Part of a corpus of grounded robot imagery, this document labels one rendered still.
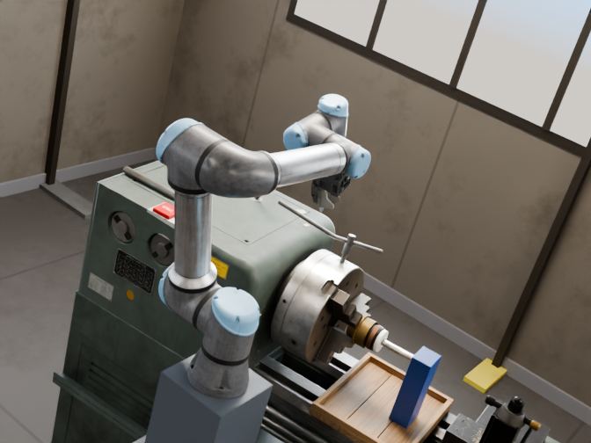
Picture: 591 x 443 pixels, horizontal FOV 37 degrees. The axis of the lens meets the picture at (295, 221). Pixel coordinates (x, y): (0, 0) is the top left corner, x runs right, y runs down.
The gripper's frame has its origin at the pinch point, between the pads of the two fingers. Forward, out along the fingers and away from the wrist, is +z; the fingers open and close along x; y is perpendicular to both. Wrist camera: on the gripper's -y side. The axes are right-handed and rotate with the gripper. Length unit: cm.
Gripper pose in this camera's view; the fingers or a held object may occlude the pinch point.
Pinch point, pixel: (319, 206)
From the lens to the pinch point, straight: 245.8
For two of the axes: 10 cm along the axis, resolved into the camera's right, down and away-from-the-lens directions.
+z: -0.4, 7.7, 6.4
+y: 8.5, 3.6, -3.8
